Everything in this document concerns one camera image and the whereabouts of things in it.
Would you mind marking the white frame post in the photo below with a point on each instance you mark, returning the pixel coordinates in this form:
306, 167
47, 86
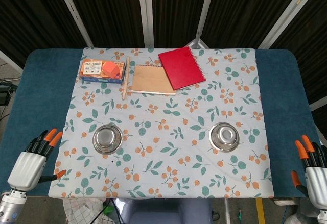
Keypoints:
74, 12
205, 12
286, 12
146, 12

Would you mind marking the teal blue table cover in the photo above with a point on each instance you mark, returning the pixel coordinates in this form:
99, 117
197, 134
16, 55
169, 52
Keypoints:
38, 94

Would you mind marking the orange and blue snack box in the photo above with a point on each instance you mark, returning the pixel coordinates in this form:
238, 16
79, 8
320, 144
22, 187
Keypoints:
89, 71

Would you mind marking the small metal bowl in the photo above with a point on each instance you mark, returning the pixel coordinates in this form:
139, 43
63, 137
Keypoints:
224, 137
107, 138

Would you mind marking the floral fruit print tablecloth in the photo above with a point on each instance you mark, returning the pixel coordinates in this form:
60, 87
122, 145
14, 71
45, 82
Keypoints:
166, 142

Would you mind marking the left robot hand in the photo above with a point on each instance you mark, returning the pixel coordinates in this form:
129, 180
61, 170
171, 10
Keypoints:
26, 168

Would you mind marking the grey-blue robot torso base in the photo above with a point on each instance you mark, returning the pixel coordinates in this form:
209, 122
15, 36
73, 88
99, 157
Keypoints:
166, 211

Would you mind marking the wooden stick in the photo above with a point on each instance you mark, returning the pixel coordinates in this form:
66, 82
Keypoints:
125, 78

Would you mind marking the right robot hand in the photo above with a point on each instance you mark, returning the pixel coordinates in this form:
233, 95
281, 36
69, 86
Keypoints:
316, 183

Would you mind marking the red spiral notebook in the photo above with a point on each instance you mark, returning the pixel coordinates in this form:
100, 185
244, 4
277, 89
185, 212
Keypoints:
182, 67

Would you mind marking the brown kraft notebook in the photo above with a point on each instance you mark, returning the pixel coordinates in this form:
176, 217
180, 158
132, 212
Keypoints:
150, 81

